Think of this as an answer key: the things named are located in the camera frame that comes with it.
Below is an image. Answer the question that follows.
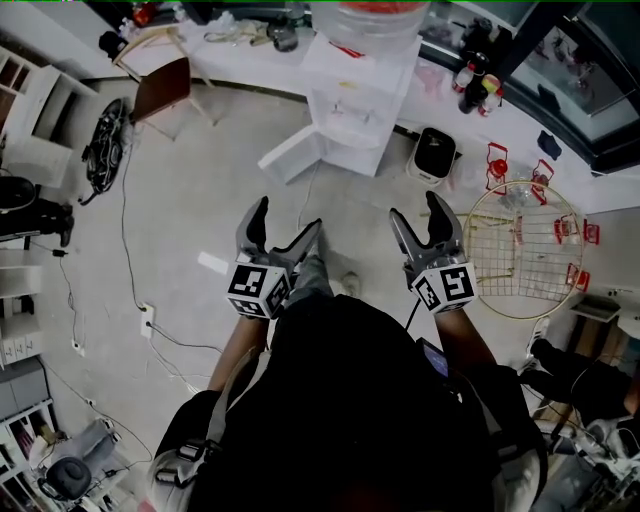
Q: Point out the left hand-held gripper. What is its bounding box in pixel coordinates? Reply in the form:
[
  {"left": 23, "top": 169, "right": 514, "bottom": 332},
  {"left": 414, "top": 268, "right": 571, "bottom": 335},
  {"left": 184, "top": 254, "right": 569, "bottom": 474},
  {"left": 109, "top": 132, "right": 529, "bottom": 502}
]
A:
[{"left": 225, "top": 195, "right": 323, "bottom": 321}]

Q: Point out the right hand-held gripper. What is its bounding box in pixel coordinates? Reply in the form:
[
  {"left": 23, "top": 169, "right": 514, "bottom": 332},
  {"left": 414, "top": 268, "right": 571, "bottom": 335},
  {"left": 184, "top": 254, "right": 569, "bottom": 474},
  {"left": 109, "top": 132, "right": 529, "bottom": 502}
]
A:
[{"left": 388, "top": 190, "right": 480, "bottom": 317}]

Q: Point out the white water dispenser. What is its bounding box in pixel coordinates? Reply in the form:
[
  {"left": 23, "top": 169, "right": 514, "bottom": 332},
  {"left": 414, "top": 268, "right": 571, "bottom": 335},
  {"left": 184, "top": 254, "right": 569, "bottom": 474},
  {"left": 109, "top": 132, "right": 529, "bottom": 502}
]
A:
[{"left": 257, "top": 29, "right": 424, "bottom": 187}]

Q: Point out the person's left forearm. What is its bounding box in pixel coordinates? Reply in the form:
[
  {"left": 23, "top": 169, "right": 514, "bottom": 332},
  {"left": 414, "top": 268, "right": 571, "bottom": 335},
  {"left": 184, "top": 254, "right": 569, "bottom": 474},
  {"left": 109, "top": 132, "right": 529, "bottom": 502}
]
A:
[{"left": 207, "top": 314, "right": 274, "bottom": 394}]

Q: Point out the person's right forearm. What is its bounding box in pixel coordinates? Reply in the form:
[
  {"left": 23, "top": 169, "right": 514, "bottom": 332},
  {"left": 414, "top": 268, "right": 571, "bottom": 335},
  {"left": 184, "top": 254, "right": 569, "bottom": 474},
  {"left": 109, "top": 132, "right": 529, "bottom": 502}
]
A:
[{"left": 432, "top": 304, "right": 499, "bottom": 369}]

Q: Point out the white table with drawer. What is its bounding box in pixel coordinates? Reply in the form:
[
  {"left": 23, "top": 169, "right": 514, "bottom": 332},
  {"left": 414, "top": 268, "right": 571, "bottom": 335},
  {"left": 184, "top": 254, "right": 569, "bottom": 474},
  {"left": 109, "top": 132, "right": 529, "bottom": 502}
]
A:
[{"left": 569, "top": 284, "right": 640, "bottom": 341}]

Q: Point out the plastic-wrapped water jug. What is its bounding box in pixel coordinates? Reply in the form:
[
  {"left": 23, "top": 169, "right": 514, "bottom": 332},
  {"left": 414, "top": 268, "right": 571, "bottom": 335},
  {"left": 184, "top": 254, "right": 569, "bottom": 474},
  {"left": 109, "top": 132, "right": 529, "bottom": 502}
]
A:
[{"left": 309, "top": 0, "right": 431, "bottom": 57}]

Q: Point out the white shelving unit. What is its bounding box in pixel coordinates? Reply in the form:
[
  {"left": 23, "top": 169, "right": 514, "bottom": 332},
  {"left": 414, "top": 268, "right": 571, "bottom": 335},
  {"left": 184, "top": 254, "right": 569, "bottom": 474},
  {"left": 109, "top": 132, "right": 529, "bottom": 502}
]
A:
[{"left": 0, "top": 44, "right": 99, "bottom": 189}]

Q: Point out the person's left leg in jeans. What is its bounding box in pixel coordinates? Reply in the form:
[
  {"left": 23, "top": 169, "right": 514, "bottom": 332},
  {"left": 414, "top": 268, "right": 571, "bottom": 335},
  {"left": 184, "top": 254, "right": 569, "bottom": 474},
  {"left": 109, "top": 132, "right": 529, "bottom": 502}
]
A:
[{"left": 283, "top": 253, "right": 335, "bottom": 314}]

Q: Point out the black device with blue screen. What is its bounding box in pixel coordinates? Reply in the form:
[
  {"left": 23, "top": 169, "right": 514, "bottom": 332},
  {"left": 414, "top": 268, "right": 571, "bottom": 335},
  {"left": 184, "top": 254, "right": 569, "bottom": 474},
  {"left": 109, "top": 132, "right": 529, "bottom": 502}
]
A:
[{"left": 416, "top": 337, "right": 451, "bottom": 380}]

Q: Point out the pile of empty red-capped bottles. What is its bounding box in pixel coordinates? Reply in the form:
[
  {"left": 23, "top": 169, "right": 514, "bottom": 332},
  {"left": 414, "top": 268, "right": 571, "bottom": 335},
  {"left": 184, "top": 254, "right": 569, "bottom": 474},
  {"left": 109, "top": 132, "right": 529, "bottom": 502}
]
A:
[{"left": 464, "top": 141, "right": 601, "bottom": 296}]

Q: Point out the clear bottle with red label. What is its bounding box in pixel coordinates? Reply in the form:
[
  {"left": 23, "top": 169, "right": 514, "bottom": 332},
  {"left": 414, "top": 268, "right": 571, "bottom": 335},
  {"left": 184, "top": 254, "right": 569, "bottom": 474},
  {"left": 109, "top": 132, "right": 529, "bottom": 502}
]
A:
[
  {"left": 477, "top": 89, "right": 501, "bottom": 118},
  {"left": 452, "top": 62, "right": 474, "bottom": 94}
]

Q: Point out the white power strip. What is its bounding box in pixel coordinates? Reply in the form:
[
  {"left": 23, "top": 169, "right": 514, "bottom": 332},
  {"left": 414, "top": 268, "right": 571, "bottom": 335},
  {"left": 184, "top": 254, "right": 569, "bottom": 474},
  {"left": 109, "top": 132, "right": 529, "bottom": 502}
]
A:
[{"left": 139, "top": 302, "right": 157, "bottom": 340}]

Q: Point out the dark glass bottle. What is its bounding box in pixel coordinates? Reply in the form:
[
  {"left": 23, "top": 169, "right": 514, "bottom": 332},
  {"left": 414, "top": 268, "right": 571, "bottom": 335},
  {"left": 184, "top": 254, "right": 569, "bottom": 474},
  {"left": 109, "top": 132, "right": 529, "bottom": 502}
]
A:
[{"left": 458, "top": 52, "right": 489, "bottom": 115}]

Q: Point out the pink plastic bag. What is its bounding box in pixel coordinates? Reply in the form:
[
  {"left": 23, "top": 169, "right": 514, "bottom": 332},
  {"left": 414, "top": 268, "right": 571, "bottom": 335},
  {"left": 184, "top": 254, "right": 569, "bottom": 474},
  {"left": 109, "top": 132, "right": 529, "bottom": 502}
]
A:
[{"left": 414, "top": 64, "right": 454, "bottom": 101}]

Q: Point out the dark blue cloth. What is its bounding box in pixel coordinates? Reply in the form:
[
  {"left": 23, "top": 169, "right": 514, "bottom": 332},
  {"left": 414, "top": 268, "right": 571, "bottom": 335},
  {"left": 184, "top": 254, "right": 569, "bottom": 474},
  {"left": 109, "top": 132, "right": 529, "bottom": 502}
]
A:
[{"left": 537, "top": 129, "right": 564, "bottom": 161}]

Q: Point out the person's black shirt torso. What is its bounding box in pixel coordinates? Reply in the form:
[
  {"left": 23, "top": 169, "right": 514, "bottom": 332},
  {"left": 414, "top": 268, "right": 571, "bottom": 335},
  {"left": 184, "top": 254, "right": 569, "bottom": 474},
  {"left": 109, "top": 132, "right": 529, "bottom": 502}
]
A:
[{"left": 152, "top": 293, "right": 549, "bottom": 512}]

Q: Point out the wooden chair with brown seat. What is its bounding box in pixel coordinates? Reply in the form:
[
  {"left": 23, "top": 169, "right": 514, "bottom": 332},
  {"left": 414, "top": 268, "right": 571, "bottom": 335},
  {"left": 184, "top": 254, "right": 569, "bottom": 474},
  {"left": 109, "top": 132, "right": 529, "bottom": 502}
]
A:
[{"left": 110, "top": 24, "right": 221, "bottom": 144}]

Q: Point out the dark glass jar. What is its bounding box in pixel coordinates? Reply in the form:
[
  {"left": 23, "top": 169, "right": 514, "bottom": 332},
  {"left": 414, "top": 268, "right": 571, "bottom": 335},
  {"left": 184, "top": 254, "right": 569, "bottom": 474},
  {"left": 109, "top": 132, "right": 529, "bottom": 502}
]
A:
[{"left": 267, "top": 22, "right": 300, "bottom": 53}]

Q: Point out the beige cloth bag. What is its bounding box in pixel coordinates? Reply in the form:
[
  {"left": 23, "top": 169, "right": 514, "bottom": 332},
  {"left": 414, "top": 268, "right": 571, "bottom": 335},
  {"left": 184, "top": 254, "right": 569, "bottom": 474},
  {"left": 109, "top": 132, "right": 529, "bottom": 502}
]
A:
[{"left": 203, "top": 19, "right": 274, "bottom": 49}]

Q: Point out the black framed window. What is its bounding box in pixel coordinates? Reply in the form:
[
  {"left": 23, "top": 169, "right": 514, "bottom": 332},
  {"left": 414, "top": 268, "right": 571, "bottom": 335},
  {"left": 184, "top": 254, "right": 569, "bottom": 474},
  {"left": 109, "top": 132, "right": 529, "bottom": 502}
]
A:
[{"left": 419, "top": 0, "right": 640, "bottom": 174}]

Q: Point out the small black bag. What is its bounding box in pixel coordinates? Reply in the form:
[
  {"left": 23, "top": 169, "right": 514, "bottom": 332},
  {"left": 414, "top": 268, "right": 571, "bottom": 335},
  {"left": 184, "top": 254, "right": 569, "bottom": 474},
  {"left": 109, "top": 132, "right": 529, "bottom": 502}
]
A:
[{"left": 98, "top": 30, "right": 129, "bottom": 57}]

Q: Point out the grey white machine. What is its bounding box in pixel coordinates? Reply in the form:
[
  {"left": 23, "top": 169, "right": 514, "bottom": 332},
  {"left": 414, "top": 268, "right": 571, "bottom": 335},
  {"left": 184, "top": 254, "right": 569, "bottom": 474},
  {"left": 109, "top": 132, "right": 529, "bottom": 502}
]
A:
[{"left": 549, "top": 414, "right": 640, "bottom": 512}]

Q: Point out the small white drawer box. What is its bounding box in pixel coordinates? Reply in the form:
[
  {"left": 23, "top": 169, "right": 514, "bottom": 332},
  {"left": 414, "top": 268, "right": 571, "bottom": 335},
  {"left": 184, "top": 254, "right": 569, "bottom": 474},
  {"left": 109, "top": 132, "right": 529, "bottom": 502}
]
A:
[{"left": 0, "top": 319, "right": 44, "bottom": 369}]

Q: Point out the white shelving rack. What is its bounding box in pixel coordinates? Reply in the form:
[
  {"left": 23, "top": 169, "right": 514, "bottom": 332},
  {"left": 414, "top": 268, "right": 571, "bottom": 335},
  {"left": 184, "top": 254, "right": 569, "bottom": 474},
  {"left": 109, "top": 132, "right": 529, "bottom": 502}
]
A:
[{"left": 0, "top": 399, "right": 66, "bottom": 512}]

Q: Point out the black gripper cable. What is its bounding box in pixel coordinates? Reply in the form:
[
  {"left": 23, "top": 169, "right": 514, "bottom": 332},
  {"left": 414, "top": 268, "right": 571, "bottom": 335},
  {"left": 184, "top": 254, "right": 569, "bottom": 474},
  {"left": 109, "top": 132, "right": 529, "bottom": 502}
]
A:
[{"left": 404, "top": 298, "right": 424, "bottom": 331}]

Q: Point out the round gold wire table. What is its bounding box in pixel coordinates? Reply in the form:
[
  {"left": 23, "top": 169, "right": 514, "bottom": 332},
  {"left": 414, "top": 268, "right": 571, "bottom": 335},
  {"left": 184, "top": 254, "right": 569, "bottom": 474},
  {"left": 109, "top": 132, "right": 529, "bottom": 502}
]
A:
[{"left": 419, "top": 179, "right": 587, "bottom": 321}]

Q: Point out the black floor cable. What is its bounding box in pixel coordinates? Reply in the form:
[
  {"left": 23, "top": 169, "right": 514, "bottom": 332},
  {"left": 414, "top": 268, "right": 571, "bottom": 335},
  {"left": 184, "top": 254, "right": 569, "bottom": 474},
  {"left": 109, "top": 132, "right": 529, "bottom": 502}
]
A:
[
  {"left": 147, "top": 322, "right": 224, "bottom": 354},
  {"left": 118, "top": 143, "right": 150, "bottom": 312}
]

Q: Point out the person's left grey shoulder strap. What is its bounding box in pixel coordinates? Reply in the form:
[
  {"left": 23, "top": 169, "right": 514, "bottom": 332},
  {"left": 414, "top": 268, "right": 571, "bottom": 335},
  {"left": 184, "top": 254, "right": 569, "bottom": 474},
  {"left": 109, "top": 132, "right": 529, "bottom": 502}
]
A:
[{"left": 147, "top": 347, "right": 264, "bottom": 506}]

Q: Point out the person's grey shoulder strap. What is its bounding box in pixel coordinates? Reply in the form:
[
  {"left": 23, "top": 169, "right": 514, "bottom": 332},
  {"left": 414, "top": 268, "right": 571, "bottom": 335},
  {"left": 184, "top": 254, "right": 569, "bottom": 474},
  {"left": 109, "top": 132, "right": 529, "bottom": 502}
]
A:
[
  {"left": 147, "top": 347, "right": 264, "bottom": 506},
  {"left": 464, "top": 372, "right": 544, "bottom": 512}
]

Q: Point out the bundle of black cables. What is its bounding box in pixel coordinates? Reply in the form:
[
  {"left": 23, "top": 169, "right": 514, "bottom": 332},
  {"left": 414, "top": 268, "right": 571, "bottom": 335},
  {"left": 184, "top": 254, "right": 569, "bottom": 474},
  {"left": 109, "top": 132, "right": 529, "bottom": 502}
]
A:
[{"left": 79, "top": 97, "right": 134, "bottom": 207}]

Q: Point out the person's right grey shoulder strap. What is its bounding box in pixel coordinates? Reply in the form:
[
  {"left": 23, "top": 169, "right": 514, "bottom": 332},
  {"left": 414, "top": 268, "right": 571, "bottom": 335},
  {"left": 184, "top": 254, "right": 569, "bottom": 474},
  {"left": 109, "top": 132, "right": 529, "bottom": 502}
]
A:
[{"left": 464, "top": 372, "right": 544, "bottom": 512}]

